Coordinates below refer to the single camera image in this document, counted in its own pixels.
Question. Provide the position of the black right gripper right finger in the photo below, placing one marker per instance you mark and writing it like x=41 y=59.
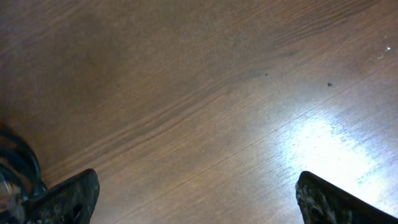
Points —
x=321 y=202

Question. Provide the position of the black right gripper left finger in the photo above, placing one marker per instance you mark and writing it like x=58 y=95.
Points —
x=72 y=201

